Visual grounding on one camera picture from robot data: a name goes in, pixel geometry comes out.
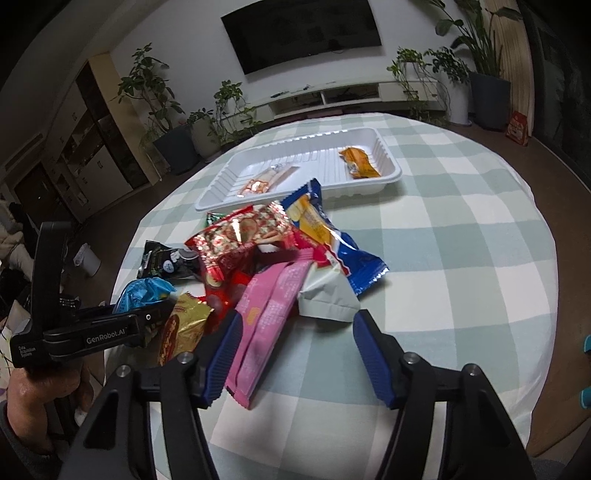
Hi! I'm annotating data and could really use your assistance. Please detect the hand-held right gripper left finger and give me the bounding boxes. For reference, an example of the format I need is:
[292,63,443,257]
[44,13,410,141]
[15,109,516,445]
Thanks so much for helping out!
[58,311,245,480]

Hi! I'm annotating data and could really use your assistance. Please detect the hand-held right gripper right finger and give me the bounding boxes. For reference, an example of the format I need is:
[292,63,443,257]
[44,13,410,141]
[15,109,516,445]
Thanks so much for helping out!
[353,309,536,480]

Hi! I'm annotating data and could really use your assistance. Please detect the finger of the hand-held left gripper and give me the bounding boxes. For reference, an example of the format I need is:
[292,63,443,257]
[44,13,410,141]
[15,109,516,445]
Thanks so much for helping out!
[74,299,175,332]

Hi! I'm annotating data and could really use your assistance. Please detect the light blue snack packet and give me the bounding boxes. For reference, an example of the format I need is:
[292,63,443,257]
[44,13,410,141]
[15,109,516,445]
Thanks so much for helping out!
[113,278,177,315]

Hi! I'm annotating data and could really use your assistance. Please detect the black snack packet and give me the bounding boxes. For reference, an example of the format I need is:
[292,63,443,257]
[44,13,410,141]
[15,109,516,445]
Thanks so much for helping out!
[137,240,204,281]

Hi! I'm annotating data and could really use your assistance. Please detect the pink snack packet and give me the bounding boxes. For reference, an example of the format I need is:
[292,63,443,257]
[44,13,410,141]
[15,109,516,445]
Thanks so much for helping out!
[225,249,317,409]

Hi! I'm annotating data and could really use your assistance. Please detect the blue yellow chip bag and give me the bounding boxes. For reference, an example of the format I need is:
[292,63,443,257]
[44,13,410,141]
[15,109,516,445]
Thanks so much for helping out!
[281,178,389,296]

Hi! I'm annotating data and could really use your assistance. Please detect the red heart-print chocolate packet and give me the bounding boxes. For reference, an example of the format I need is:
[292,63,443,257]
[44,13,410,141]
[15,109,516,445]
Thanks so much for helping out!
[185,204,296,282]

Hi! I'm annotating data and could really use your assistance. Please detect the white plastic tray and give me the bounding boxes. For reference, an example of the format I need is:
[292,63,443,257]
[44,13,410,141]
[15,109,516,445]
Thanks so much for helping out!
[194,128,403,213]

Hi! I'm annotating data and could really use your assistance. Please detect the person's left forearm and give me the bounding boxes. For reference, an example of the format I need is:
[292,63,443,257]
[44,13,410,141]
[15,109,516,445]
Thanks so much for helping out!
[0,401,70,480]

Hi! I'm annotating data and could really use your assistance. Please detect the person's left hand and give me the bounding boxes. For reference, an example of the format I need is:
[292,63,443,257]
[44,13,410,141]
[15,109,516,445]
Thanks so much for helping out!
[7,362,95,457]

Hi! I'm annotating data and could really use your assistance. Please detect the gold red snack packet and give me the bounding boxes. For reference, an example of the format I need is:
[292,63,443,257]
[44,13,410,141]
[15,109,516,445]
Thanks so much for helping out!
[157,292,214,367]

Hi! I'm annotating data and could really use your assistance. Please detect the white waste bin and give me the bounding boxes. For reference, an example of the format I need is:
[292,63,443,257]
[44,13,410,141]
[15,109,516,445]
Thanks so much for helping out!
[74,243,102,278]

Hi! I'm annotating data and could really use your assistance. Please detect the white snack packet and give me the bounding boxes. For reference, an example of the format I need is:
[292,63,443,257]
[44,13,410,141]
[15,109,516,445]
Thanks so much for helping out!
[298,265,361,322]

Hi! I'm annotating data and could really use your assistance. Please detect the wooden shelving cabinet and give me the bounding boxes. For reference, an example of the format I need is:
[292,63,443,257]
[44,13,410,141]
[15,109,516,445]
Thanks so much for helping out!
[46,53,151,222]

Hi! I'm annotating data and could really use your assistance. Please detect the green white checked tablecloth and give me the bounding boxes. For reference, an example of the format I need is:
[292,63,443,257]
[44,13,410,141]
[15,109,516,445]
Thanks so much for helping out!
[104,112,557,480]

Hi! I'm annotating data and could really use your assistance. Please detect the tall plant in dark pot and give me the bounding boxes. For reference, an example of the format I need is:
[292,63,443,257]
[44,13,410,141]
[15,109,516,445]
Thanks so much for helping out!
[117,43,200,175]

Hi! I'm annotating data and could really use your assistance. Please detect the clear sausage snack packet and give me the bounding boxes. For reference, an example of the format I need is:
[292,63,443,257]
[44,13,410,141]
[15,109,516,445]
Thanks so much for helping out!
[238,165,296,198]

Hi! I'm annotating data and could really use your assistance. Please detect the plant in grey pot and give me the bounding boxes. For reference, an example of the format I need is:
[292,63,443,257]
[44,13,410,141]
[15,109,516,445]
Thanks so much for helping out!
[186,108,222,160]

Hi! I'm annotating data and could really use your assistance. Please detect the orange snack packet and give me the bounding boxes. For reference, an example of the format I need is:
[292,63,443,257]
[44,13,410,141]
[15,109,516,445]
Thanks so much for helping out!
[339,147,380,179]

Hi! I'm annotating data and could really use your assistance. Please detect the teal plastic stool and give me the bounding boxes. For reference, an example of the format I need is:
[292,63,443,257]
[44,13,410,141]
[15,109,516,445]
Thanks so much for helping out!
[579,335,591,409]

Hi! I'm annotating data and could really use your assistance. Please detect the trailing green plant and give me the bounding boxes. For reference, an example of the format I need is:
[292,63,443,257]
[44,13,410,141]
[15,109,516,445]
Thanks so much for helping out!
[387,46,451,127]
[213,80,264,148]

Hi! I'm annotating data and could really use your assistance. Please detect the white television cabinet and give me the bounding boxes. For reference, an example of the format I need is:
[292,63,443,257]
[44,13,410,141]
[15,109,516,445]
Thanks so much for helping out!
[252,80,444,121]

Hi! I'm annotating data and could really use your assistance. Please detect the plant in white pot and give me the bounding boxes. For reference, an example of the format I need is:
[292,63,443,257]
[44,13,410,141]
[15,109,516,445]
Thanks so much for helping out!
[427,46,474,126]

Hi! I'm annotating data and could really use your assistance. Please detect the red gift bag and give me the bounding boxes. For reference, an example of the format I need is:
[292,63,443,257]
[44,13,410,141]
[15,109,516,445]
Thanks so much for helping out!
[505,111,532,147]

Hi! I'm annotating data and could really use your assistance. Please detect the large-leaf plant in dark pot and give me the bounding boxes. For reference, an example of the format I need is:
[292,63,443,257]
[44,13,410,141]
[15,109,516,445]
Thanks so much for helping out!
[416,0,525,131]

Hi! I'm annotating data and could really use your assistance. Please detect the dark glass sliding door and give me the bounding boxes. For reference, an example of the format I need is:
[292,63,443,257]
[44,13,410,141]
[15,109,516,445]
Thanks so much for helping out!
[517,0,591,195]

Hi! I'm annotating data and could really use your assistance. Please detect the wall television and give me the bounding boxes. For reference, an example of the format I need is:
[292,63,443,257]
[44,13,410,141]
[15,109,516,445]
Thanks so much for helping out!
[221,0,383,76]

